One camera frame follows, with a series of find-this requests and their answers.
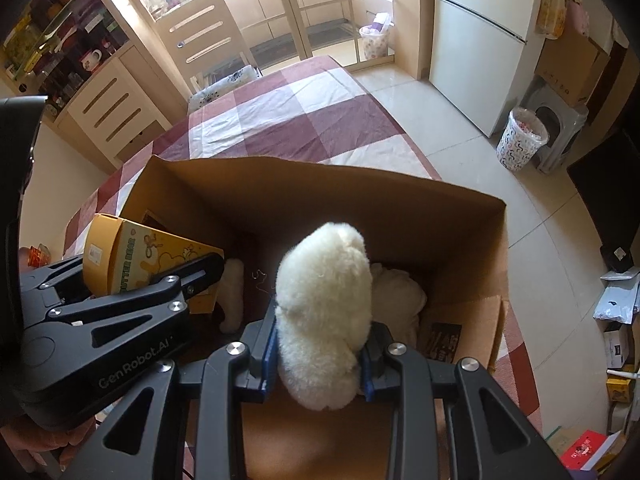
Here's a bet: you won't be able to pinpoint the yellow cardboard gift box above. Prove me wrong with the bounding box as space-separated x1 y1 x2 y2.
82 214 224 297

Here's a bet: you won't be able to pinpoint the white plush radish toy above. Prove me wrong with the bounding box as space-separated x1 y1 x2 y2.
274 222 372 411

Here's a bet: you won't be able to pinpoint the white cloth towel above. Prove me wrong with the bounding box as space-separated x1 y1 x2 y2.
371 263 426 348

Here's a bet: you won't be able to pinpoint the brown cardboard box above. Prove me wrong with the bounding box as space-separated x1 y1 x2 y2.
122 157 509 479

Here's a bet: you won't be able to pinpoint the cream drawer cabinet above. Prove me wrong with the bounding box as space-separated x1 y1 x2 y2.
52 42 186 172

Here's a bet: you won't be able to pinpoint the patterned waste bin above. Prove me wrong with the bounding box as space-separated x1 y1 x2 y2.
496 106 549 172

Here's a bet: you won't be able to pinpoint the grey plastic stool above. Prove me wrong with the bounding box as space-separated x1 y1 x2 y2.
525 82 588 174

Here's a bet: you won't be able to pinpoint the wooden dining chair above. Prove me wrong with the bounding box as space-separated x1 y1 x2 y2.
154 0 262 114

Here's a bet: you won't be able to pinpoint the cardboard box on stool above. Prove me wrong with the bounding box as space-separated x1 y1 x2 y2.
535 25 610 107

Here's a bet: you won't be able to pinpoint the balcony waste bin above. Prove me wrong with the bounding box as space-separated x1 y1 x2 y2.
359 24 390 61

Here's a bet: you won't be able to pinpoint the white refrigerator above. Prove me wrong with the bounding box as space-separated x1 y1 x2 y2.
430 0 535 136

